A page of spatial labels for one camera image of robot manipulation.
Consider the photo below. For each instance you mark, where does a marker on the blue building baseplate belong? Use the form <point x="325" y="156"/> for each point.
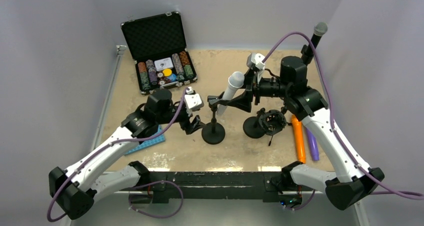
<point x="139" y="146"/>

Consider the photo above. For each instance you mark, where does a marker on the orange microphone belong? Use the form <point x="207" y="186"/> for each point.
<point x="298" y="139"/>

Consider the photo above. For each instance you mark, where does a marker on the black poker chip case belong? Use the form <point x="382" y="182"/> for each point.
<point x="157" y="37"/>

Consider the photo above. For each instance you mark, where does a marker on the black shock mount round stand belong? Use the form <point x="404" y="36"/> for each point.
<point x="255" y="127"/>

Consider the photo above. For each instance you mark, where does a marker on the black clip round base stand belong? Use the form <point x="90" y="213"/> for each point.
<point x="213" y="132"/>

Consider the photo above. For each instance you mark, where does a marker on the purple microphone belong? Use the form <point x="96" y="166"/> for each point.
<point x="313" y="145"/>

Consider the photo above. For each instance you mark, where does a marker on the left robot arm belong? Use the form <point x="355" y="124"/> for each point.
<point x="79" y="186"/>

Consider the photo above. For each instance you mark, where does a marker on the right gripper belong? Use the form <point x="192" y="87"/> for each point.
<point x="252" y="84"/>

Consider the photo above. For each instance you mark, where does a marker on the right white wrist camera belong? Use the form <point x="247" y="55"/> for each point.
<point x="255" y="62"/>

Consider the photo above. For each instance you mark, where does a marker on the white card box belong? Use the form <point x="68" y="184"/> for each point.
<point x="164" y="63"/>

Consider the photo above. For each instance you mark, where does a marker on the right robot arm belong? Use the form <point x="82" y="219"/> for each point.
<point x="352" y="178"/>

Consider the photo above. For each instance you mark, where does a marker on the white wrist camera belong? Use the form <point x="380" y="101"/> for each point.
<point x="255" y="62"/>
<point x="192" y="100"/>

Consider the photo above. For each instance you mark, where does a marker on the white microphone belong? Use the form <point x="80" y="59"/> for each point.
<point x="235" y="82"/>

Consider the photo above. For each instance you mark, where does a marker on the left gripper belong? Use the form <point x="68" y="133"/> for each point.
<point x="189" y="127"/>

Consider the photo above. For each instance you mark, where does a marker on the black silver-head microphone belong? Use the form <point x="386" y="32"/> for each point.
<point x="307" y="53"/>

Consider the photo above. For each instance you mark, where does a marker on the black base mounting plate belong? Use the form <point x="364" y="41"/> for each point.
<point x="268" y="187"/>

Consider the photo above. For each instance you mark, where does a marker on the black tripod shock mount stand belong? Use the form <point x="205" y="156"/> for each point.
<point x="276" y="121"/>

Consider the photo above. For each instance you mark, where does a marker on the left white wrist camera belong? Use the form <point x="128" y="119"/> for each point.
<point x="192" y="100"/>

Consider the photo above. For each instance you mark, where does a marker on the yellow chip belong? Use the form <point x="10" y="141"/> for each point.
<point x="167" y="72"/>

